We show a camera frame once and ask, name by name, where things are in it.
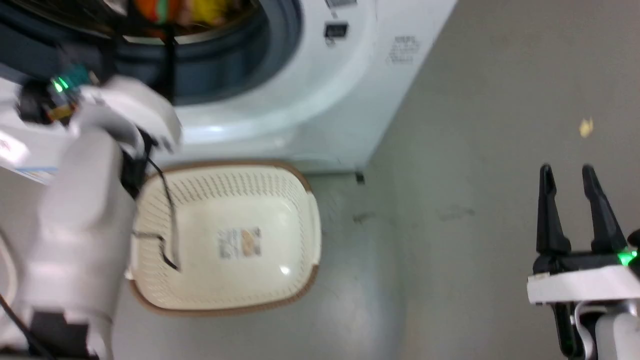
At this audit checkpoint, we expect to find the cream laundry basket brown rim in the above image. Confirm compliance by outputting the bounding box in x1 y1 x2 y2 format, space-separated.
127 160 322 317

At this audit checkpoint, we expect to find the orange plush toy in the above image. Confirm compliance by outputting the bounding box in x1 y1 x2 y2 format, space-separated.
131 0 182 25

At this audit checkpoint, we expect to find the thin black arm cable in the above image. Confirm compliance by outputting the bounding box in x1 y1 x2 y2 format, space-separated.
132 155 182 272

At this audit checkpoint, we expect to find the dark grey door gasket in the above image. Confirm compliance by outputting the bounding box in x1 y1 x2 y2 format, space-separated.
0 0 304 107

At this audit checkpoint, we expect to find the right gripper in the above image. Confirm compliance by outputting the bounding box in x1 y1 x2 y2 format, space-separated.
527 164 640 306

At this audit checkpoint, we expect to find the white front-load washing machine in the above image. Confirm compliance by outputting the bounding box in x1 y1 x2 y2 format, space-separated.
0 0 458 175

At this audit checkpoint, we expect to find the yellow plush toy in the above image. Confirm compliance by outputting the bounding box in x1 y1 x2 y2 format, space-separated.
184 0 236 23

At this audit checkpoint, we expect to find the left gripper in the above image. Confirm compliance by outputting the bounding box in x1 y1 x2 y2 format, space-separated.
16 22 177 126

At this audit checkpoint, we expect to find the printed sticker on basket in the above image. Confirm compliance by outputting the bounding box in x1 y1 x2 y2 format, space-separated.
218 227 262 260

